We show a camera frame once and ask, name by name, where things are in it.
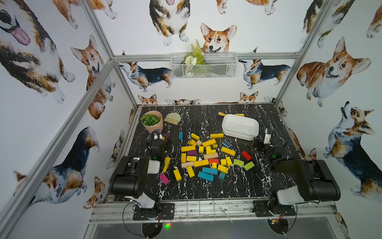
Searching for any teal long block rear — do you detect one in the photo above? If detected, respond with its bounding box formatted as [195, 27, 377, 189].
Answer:
[202, 167, 218, 175]

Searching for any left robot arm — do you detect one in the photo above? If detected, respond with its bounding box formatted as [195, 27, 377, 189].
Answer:
[109, 129, 172, 212]

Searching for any purple block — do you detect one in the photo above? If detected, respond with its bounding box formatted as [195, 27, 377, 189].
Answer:
[187, 150, 198, 156]

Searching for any natural wood block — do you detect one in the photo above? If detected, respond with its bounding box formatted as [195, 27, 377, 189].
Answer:
[181, 162, 194, 168]
[204, 153, 218, 160]

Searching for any yellow long block bottom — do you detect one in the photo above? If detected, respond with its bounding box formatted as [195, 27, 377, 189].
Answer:
[194, 159, 210, 167]

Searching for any green block right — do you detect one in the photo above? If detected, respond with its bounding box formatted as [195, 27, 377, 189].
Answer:
[243, 161, 255, 171]

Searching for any teal long block front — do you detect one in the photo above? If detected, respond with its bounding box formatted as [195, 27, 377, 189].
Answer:
[198, 172, 214, 182]

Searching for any yellow long block left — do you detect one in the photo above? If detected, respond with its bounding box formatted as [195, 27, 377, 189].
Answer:
[181, 145, 196, 152]

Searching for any natural wood block lower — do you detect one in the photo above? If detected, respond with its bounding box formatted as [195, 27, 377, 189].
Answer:
[181, 162, 194, 168]

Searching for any teal long block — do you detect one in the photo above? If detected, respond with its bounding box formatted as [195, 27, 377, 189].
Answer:
[198, 172, 214, 182]
[202, 167, 218, 175]

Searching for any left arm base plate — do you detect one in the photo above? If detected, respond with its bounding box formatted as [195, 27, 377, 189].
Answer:
[133, 203, 175, 221]

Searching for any red block in pile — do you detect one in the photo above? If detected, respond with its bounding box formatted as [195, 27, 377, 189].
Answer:
[209, 158, 219, 164]

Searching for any white wire wall basket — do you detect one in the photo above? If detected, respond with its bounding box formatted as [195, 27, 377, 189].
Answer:
[171, 53, 238, 79]

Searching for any long yellow block right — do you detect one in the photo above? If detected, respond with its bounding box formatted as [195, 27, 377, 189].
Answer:
[221, 147, 236, 156]

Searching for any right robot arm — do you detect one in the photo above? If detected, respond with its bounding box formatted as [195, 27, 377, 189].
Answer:
[258, 128, 341, 211]

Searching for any white plastic bin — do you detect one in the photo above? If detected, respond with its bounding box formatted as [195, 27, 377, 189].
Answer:
[222, 114, 259, 141]

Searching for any green block left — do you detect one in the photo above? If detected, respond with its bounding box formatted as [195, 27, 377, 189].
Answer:
[234, 159, 244, 167]

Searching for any natural wood block upper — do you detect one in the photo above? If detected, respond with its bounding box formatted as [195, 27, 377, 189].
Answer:
[204, 153, 218, 160]

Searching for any green block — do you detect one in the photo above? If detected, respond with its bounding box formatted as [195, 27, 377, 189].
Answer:
[234, 159, 244, 167]
[243, 161, 255, 171]

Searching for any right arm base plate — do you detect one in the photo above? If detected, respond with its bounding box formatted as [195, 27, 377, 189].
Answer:
[252, 200, 296, 217]

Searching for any artificial fern and flower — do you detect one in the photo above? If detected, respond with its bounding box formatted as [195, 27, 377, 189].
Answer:
[182, 40, 206, 78]

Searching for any terracotta pot with plant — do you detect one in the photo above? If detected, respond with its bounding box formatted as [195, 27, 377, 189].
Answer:
[140, 111, 164, 133]

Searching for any small teal block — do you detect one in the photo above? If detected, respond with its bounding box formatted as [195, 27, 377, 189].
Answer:
[218, 172, 226, 180]

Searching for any blue grid block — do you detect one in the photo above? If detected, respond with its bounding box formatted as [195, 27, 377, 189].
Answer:
[221, 140, 232, 149]

